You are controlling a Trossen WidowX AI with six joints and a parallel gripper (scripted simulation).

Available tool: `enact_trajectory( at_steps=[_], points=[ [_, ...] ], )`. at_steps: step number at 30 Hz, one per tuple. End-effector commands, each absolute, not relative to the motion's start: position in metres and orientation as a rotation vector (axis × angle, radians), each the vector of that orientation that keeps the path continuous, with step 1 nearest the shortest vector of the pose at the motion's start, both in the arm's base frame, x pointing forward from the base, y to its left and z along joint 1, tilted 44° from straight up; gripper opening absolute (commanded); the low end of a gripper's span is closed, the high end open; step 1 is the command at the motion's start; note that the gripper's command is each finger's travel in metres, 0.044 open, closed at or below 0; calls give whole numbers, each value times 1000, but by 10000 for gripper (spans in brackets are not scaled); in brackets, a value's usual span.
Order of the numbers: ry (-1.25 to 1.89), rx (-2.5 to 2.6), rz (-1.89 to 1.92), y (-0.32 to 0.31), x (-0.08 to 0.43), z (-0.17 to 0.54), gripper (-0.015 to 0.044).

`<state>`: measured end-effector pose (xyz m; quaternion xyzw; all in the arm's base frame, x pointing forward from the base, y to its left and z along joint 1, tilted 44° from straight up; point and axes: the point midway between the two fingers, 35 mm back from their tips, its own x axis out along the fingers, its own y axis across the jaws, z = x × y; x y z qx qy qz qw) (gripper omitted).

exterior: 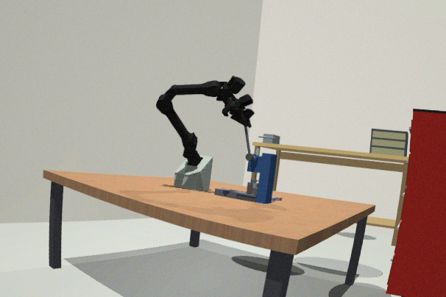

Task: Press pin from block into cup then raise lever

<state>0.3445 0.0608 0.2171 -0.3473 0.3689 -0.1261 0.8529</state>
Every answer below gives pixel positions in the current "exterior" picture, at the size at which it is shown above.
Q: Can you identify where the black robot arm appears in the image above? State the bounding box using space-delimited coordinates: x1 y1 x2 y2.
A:
156 76 253 166

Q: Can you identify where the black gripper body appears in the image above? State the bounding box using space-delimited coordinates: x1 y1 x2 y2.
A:
222 96 255 118

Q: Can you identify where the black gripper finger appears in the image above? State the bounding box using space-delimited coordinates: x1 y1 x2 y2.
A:
230 109 248 126
244 112 252 128

